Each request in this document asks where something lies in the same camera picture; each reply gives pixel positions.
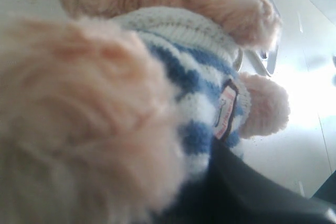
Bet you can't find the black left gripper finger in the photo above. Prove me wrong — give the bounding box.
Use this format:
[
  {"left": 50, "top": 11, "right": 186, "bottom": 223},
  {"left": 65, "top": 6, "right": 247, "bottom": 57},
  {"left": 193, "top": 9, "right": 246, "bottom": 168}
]
[{"left": 153, "top": 141, "right": 335, "bottom": 223}]

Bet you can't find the teddy bear striped sweater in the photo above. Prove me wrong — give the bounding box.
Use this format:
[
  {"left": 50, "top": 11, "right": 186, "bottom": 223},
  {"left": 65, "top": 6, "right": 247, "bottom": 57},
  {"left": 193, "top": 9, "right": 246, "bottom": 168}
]
[{"left": 1, "top": 0, "right": 290, "bottom": 223}]

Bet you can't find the steel bowl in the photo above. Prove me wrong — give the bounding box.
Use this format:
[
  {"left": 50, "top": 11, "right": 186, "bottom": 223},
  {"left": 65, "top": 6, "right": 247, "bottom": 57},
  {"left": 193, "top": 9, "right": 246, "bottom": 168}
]
[{"left": 234, "top": 0, "right": 280, "bottom": 77}]

